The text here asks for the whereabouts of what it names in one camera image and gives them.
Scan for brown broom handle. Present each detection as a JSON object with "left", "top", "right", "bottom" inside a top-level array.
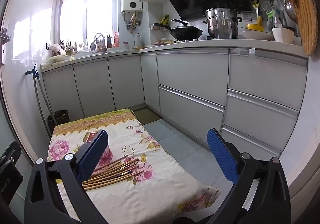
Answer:
[{"left": 37, "top": 78, "right": 55, "bottom": 116}]

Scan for metal door handle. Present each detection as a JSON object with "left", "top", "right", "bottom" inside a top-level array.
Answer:
[{"left": 0, "top": 29, "right": 10, "bottom": 65}]

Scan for yellow bowl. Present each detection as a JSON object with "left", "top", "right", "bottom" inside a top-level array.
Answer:
[{"left": 246, "top": 24, "right": 265, "bottom": 32}]

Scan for wicker tray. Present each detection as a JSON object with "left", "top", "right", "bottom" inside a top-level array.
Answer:
[{"left": 261, "top": 0, "right": 318, "bottom": 56}]

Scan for clear plastic bag scrap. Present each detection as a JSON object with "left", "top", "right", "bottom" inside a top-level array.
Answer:
[{"left": 232, "top": 47, "right": 255, "bottom": 57}]

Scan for large white bowl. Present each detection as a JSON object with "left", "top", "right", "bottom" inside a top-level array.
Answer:
[{"left": 240, "top": 30, "right": 274, "bottom": 41}]

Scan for red chopstick box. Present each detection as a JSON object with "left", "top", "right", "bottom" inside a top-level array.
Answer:
[{"left": 84, "top": 132, "right": 112, "bottom": 164}]

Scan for yellow handled scissors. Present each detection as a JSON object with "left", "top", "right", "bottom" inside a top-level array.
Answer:
[{"left": 251, "top": 0, "right": 260, "bottom": 18}]

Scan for grey mop handle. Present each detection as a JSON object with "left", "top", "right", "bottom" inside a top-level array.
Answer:
[{"left": 34, "top": 78, "right": 52, "bottom": 137}]

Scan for clear glass pitcher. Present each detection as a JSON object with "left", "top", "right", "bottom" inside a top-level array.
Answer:
[{"left": 214, "top": 8, "right": 233, "bottom": 40}]

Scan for utensil basket with handle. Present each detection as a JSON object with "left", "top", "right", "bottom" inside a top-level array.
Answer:
[{"left": 94, "top": 33, "right": 105, "bottom": 51}]

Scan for steel steamer pot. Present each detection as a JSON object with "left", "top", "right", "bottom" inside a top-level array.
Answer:
[{"left": 203, "top": 7, "right": 243, "bottom": 38}]

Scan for white kettle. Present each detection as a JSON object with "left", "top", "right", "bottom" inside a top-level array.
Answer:
[{"left": 132, "top": 33, "right": 142, "bottom": 50}]

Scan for pile of wooden chopsticks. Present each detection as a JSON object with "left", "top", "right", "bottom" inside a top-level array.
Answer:
[{"left": 82, "top": 155, "right": 143, "bottom": 191}]

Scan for white cup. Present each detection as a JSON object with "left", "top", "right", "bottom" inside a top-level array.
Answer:
[{"left": 272, "top": 27, "right": 295, "bottom": 44}]

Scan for floral table cloth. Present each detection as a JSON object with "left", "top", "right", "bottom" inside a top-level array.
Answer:
[{"left": 47, "top": 108, "right": 222, "bottom": 224}]

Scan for metal ladle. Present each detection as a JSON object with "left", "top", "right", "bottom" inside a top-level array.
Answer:
[{"left": 284, "top": 0, "right": 298, "bottom": 25}]

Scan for stack of pale bowls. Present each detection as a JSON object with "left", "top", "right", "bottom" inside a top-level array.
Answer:
[{"left": 49, "top": 54, "right": 68, "bottom": 65}]

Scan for black wok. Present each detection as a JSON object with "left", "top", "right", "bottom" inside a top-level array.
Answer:
[{"left": 153, "top": 19, "right": 203, "bottom": 41}]

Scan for brown floor mat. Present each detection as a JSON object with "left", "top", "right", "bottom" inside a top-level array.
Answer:
[{"left": 131, "top": 107, "right": 163, "bottom": 126}]

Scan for grey kitchen base cabinets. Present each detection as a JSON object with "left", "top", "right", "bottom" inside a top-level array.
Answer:
[{"left": 41, "top": 47, "right": 309, "bottom": 164}]

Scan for black wall mop holder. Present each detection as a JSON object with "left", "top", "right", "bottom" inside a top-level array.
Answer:
[{"left": 25, "top": 64, "right": 41, "bottom": 80}]

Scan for black trash bin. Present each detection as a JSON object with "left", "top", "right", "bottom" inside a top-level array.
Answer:
[{"left": 47, "top": 110, "right": 70, "bottom": 137}]

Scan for wall power outlet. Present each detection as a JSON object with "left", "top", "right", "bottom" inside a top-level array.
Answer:
[{"left": 242, "top": 11, "right": 258, "bottom": 21}]

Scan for kitchen window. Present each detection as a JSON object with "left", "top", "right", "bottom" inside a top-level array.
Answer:
[{"left": 54, "top": 0, "right": 119, "bottom": 47}]

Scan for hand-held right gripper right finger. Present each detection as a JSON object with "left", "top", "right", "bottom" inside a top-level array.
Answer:
[{"left": 172, "top": 128, "right": 292, "bottom": 224}]

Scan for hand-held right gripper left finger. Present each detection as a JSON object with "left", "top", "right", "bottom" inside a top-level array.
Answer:
[{"left": 24, "top": 129, "right": 110, "bottom": 224}]

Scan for hanging plastic bag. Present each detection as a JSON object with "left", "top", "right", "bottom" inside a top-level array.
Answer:
[{"left": 274, "top": 0, "right": 285, "bottom": 27}]

